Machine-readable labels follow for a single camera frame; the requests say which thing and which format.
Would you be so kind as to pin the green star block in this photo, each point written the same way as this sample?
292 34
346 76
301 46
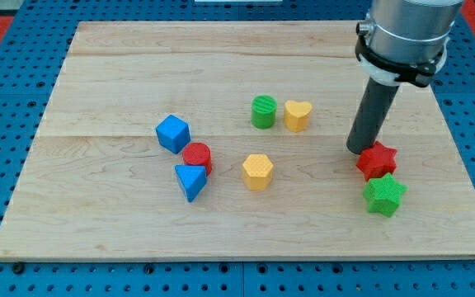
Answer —
383 195

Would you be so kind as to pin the red cylinder block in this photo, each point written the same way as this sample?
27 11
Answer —
198 154

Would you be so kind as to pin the wooden board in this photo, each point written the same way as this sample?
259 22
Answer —
97 186

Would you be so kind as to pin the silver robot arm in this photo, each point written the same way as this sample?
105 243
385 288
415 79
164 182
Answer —
404 41

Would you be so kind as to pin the blue triangle block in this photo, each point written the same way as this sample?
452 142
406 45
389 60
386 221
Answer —
192 179

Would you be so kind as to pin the green cylinder block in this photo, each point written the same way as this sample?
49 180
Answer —
263 110

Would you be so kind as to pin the yellow hexagon block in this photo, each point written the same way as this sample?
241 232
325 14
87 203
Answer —
257 172

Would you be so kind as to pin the yellow heart block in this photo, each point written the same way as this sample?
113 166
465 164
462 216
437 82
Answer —
297 115

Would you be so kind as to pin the blue cube block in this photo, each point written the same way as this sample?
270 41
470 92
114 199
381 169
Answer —
173 134

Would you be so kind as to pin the red star block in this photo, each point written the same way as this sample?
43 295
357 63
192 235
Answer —
377 161

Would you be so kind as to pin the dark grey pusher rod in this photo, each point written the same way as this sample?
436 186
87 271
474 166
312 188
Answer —
372 111

